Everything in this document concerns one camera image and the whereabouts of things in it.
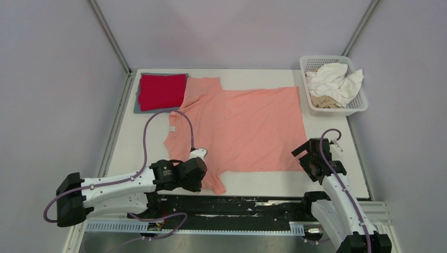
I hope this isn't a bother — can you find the salmon pink t-shirt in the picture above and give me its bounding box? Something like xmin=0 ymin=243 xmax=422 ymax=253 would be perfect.
xmin=164 ymin=77 xmax=307 ymax=194

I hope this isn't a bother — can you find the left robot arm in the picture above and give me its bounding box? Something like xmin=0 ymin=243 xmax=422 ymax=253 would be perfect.
xmin=55 ymin=151 xmax=207 ymax=227

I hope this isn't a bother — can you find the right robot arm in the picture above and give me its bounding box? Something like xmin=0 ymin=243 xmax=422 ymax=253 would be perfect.
xmin=291 ymin=138 xmax=392 ymax=252

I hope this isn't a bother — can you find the beige crumpled t-shirt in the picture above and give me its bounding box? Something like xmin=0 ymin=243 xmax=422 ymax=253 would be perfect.
xmin=310 ymin=95 xmax=341 ymax=109

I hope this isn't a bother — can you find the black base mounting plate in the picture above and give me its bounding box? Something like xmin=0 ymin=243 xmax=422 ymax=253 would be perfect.
xmin=135 ymin=193 xmax=317 ymax=231

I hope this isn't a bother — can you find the white plastic laundry basket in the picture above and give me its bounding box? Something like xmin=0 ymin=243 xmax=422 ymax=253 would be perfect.
xmin=300 ymin=55 xmax=368 ymax=116

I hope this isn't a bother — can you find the white crumpled t-shirt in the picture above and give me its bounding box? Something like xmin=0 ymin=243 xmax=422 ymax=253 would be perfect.
xmin=305 ymin=63 xmax=364 ymax=108

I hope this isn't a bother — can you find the folded grey t-shirt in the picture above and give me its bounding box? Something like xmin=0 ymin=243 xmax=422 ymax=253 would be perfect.
xmin=133 ymin=72 xmax=190 ymax=114

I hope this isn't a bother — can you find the folded red t-shirt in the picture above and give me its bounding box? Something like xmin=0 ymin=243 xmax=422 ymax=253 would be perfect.
xmin=138 ymin=73 xmax=188 ymax=112

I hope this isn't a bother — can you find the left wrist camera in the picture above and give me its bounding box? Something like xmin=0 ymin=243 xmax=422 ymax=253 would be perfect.
xmin=189 ymin=148 xmax=207 ymax=160

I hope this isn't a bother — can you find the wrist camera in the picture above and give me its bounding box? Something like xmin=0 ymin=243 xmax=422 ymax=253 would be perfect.
xmin=329 ymin=139 xmax=344 ymax=156
xmin=189 ymin=148 xmax=207 ymax=160

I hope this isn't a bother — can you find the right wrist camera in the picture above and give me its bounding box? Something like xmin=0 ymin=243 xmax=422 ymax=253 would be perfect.
xmin=329 ymin=139 xmax=344 ymax=156

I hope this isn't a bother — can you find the aluminium frame rail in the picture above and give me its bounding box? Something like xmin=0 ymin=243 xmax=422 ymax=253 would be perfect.
xmin=57 ymin=191 xmax=393 ymax=252

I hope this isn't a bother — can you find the white slotted cable duct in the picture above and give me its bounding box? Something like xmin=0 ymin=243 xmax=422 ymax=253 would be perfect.
xmin=85 ymin=220 xmax=305 ymax=237

